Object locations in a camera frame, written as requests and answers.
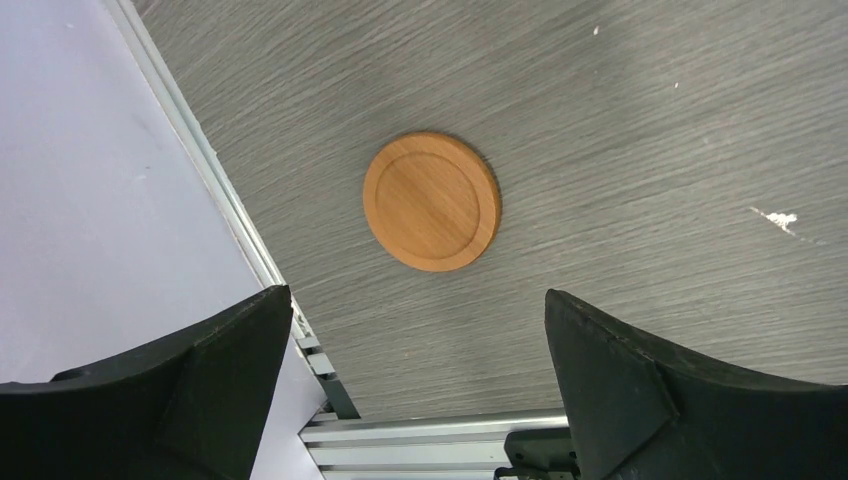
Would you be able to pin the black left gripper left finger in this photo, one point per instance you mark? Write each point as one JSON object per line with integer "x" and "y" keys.
{"x": 190, "y": 405}

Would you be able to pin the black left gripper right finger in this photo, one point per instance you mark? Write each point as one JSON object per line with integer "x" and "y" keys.
{"x": 643, "y": 407}

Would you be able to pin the light wooden coaster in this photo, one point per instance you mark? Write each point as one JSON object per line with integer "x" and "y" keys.
{"x": 431, "y": 202}

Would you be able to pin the aluminium frame rail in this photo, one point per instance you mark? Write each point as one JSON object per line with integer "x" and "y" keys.
{"x": 303, "y": 428}

